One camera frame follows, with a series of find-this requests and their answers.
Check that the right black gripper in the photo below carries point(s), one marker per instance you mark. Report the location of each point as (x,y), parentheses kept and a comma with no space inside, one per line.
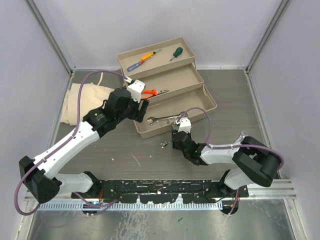
(174,145)

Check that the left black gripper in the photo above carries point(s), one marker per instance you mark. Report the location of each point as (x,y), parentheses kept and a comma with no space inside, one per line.
(136,114)

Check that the orange handled pliers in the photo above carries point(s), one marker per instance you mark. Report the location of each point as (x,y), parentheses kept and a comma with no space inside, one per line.
(146,94)

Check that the small silver wrench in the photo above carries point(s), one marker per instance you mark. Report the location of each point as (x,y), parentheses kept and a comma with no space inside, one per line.
(164,144)

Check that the large silver wrench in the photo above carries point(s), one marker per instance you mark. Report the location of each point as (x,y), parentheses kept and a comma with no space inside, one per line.
(153,120)

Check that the brown translucent toolbox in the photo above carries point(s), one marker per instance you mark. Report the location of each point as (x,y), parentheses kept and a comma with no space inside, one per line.
(180,76)

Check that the yellow handled tool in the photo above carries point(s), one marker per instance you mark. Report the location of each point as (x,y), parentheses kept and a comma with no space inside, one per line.
(149,55)

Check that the green handled screwdriver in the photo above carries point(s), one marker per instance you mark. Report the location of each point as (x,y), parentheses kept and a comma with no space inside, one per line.
(176,53)

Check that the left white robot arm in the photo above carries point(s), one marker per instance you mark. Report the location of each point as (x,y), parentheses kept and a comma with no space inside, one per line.
(41,174)

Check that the silver wrench near right arm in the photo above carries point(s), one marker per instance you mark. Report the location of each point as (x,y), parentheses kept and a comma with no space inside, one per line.
(241,137)

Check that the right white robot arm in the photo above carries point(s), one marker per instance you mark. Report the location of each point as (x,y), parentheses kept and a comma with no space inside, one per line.
(253,162)

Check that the beige cloth bag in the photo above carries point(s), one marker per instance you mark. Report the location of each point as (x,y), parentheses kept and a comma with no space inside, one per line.
(92,97)

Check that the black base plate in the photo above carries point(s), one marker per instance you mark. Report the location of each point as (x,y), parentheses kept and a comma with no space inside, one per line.
(160,191)

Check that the slotted cable duct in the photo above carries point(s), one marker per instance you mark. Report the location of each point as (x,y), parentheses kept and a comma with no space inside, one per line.
(176,206)

